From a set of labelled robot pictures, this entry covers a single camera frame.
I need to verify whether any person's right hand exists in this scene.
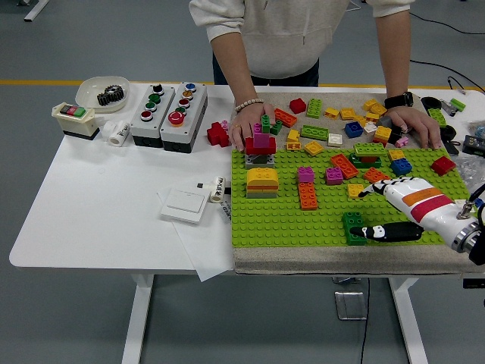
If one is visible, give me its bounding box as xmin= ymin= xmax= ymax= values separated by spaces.
xmin=227 ymin=100 xmax=277 ymax=152

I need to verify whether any black metal gear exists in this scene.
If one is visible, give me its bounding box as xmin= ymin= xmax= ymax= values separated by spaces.
xmin=96 ymin=84 xmax=127 ymax=106

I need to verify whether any grey emergency-stop control box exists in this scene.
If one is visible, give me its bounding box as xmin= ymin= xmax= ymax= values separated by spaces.
xmin=159 ymin=81 xmax=208 ymax=152

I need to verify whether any lime two-by-four brick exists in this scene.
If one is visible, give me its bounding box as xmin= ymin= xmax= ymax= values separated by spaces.
xmin=352 ymin=142 xmax=387 ymax=157
xmin=305 ymin=97 xmax=324 ymax=118

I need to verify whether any dark green arch brick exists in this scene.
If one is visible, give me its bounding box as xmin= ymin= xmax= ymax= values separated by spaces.
xmin=348 ymin=152 xmax=383 ymax=170

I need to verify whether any white table leg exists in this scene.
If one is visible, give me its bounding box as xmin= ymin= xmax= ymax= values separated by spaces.
xmin=388 ymin=277 xmax=431 ymax=364
xmin=120 ymin=273 xmax=155 ymax=364

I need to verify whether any labelled white pipe fitting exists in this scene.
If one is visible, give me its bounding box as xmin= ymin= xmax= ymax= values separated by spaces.
xmin=209 ymin=176 xmax=227 ymax=204

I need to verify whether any clear plastic bag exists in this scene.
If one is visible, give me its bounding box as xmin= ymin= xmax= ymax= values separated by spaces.
xmin=452 ymin=155 xmax=485 ymax=187

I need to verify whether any white plastic bowl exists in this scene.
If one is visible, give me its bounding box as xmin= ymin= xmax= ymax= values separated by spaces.
xmin=74 ymin=75 xmax=132 ymax=114

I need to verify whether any blue two-by-two brick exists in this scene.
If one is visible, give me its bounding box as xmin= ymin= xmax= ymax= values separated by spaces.
xmin=389 ymin=157 xmax=413 ymax=177
xmin=344 ymin=121 xmax=365 ymax=139

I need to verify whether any person's left hand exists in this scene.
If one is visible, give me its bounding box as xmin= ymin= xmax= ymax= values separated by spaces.
xmin=382 ymin=104 xmax=443 ymax=149

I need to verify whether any green studded baseplate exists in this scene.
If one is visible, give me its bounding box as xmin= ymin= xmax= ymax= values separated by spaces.
xmin=230 ymin=146 xmax=485 ymax=248

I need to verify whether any small grey device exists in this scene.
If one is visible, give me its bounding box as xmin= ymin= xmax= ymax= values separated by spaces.
xmin=439 ymin=98 xmax=462 ymax=117

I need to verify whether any black cable with connector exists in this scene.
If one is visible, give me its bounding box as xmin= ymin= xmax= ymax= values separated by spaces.
xmin=446 ymin=75 xmax=468 ymax=95

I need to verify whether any white background table foot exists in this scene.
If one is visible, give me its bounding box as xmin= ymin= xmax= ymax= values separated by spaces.
xmin=23 ymin=0 xmax=50 ymax=22

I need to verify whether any thin black hanging cable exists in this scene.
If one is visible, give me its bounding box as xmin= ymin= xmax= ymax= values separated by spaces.
xmin=358 ymin=277 xmax=371 ymax=364

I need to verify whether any pink two-by-two brick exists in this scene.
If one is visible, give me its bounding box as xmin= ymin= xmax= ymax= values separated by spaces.
xmin=296 ymin=165 xmax=315 ymax=184

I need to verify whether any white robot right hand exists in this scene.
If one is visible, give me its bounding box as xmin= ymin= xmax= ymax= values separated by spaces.
xmin=349 ymin=175 xmax=479 ymax=246

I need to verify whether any grey base brick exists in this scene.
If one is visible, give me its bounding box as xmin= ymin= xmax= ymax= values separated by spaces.
xmin=245 ymin=152 xmax=277 ymax=171

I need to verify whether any cream red-green switch box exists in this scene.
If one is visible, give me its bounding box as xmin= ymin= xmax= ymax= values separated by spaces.
xmin=51 ymin=102 xmax=102 ymax=141

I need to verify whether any grey-brown cushion mat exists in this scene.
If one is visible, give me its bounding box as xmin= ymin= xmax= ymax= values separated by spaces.
xmin=230 ymin=91 xmax=485 ymax=276

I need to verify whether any grey-olive brick layer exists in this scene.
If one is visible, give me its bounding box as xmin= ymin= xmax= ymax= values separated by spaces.
xmin=246 ymin=189 xmax=279 ymax=200

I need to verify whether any red sloped two-by-two brick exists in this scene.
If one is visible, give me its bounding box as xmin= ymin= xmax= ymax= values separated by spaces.
xmin=430 ymin=155 xmax=458 ymax=176

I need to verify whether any grey four-button control box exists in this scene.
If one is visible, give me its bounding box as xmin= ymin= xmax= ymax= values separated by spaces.
xmin=130 ymin=83 xmax=177 ymax=148

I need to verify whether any metal floor socket box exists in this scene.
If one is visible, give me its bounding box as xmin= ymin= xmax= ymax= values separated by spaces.
xmin=333 ymin=290 xmax=368 ymax=322

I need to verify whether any black button device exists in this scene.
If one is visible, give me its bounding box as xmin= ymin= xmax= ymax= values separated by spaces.
xmin=462 ymin=134 xmax=485 ymax=155

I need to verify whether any lime two-by-four plate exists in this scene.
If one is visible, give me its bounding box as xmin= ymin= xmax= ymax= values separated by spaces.
xmin=300 ymin=124 xmax=329 ymax=141

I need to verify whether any yellow domed brick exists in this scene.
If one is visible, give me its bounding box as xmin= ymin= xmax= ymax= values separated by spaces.
xmin=246 ymin=167 xmax=280 ymax=187

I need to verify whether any beaded bracelet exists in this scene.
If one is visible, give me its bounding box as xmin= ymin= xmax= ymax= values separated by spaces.
xmin=233 ymin=96 xmax=264 ymax=111

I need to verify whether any white paper sheet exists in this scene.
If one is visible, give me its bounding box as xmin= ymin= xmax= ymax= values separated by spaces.
xmin=157 ymin=189 xmax=235 ymax=282

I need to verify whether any dark green two-by-four brick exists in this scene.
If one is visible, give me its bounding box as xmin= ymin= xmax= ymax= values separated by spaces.
xmin=342 ymin=211 xmax=368 ymax=246

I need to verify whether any red cross-shaped brick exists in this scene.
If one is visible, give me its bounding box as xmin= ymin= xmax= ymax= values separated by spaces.
xmin=206 ymin=121 xmax=230 ymax=148

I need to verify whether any black wrist watch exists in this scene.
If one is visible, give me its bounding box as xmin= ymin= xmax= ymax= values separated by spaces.
xmin=383 ymin=90 xmax=415 ymax=109

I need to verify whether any magenta two-by-two brick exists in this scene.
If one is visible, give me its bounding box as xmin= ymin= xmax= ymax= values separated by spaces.
xmin=324 ymin=166 xmax=344 ymax=186

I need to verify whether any orange two-by-four brick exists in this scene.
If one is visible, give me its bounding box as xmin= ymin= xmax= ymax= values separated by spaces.
xmin=297 ymin=181 xmax=319 ymax=211
xmin=329 ymin=153 xmax=359 ymax=180
xmin=273 ymin=108 xmax=299 ymax=128
xmin=362 ymin=166 xmax=391 ymax=185

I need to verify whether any long black floor cable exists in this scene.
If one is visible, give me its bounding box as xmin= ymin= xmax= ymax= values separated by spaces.
xmin=409 ymin=58 xmax=485 ymax=94

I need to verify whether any person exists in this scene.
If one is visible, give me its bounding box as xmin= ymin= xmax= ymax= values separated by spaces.
xmin=188 ymin=0 xmax=417 ymax=87

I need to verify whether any red arch brick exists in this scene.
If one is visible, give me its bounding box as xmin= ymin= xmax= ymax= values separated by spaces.
xmin=245 ymin=136 xmax=277 ymax=155

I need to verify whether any white wall switch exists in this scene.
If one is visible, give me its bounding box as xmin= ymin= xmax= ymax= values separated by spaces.
xmin=158 ymin=188 xmax=211 ymax=225

